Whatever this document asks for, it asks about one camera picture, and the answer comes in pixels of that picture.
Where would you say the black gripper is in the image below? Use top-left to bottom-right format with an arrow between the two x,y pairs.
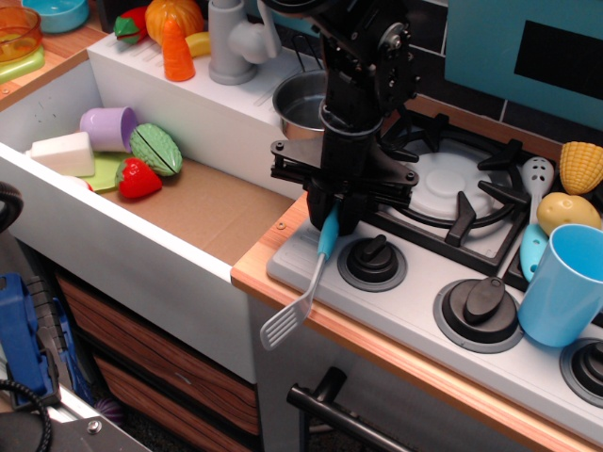
270,131 -> 419,236

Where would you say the grey spatula blue handle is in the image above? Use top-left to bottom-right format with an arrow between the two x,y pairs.
259,204 -> 341,352

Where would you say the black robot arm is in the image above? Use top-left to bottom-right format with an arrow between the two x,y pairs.
268,1 -> 418,235

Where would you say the silver metal pan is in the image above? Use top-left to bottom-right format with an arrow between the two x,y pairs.
272,70 -> 326,139

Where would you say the left black stove knob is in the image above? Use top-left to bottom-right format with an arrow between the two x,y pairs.
337,234 -> 408,293

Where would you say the black stove knob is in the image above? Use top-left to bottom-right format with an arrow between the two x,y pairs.
337,234 -> 408,293
432,277 -> 523,354
560,338 -> 602,409

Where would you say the black stove grate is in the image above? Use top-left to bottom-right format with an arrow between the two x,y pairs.
366,112 -> 530,276

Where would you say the grey stove top panel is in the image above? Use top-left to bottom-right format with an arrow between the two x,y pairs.
266,110 -> 603,446

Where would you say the middle black stove knob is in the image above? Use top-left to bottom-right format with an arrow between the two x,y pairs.
432,277 -> 523,354

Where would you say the white toy sink basin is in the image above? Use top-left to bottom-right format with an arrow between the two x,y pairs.
1,37 -> 338,385

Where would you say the grey toy faucet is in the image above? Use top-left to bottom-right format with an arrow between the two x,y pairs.
208,1 -> 282,86

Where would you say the green toy bitter gourd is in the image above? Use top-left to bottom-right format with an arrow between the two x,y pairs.
129,123 -> 183,176

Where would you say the red toy strawberry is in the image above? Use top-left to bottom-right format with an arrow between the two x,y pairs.
115,157 -> 163,199

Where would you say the yellow toy banana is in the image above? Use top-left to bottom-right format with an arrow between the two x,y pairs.
186,32 -> 211,58

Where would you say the orange toy carrot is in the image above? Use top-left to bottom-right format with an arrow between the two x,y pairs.
162,19 -> 196,82

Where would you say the yellow toy potato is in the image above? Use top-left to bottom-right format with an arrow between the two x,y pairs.
536,192 -> 602,235

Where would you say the light green plate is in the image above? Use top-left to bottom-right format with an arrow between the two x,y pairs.
80,152 -> 132,193

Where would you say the orange toy pumpkin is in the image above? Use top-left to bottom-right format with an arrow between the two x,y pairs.
145,0 -> 204,46

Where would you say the purple plastic cup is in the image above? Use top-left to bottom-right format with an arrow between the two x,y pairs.
79,106 -> 139,153

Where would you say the light blue plastic cup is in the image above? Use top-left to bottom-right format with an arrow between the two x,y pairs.
518,224 -> 602,347

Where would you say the yellow toy corn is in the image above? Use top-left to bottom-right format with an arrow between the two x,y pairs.
560,141 -> 602,195

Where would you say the upper wooden drawer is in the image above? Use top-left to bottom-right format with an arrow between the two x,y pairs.
55,272 -> 260,437

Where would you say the wooden drawer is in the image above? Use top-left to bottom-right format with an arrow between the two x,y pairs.
55,272 -> 260,437
94,356 -> 259,451

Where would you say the lower wooden drawer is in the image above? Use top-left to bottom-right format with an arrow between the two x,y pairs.
94,356 -> 259,451

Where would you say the white toy block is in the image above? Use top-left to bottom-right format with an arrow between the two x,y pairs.
24,132 -> 95,177

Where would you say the red green toy pepper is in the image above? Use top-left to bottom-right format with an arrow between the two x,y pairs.
114,6 -> 148,44

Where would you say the right black stove knob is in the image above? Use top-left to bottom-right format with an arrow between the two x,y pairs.
560,338 -> 602,409

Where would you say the purple toy ball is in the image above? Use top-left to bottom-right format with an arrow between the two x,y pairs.
94,397 -> 125,428

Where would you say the blue bowl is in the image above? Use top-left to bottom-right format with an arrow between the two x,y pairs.
21,0 -> 90,34

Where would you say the blue clamp device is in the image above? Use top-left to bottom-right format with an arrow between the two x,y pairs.
1,273 -> 91,404

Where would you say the green square plate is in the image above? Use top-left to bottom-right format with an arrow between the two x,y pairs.
0,46 -> 45,84

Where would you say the orange transparent bowl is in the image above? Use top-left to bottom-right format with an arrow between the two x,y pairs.
0,6 -> 42,64

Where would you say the black oven door handle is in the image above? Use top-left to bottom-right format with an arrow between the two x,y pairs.
286,367 -> 410,452

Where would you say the white slotted spoon blue handle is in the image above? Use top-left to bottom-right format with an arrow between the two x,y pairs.
519,156 -> 555,283

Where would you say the black coiled cable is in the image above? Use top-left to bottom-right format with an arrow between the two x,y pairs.
0,378 -> 52,452

